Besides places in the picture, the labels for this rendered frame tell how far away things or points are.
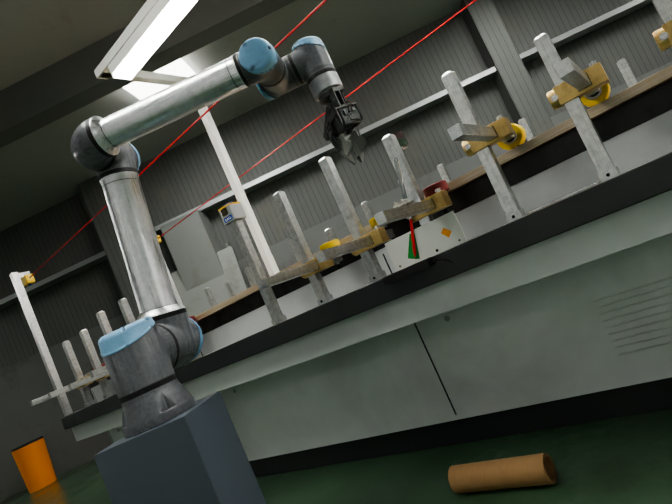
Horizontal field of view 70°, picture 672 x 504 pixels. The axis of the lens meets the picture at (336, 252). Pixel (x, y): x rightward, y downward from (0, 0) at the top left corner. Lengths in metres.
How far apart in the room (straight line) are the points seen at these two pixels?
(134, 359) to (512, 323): 1.18
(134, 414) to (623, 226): 1.32
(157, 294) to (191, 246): 4.75
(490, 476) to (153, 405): 0.96
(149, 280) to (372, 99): 5.31
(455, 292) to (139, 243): 0.97
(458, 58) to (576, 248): 5.50
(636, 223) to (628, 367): 0.50
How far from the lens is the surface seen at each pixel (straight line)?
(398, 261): 1.58
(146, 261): 1.54
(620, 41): 7.37
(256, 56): 1.34
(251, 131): 6.65
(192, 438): 1.28
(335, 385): 2.18
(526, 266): 1.48
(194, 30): 4.37
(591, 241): 1.44
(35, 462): 7.34
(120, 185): 1.60
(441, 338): 1.85
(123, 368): 1.37
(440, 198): 1.49
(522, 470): 1.56
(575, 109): 1.41
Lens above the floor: 0.72
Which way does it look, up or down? 4 degrees up
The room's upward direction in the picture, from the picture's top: 24 degrees counter-clockwise
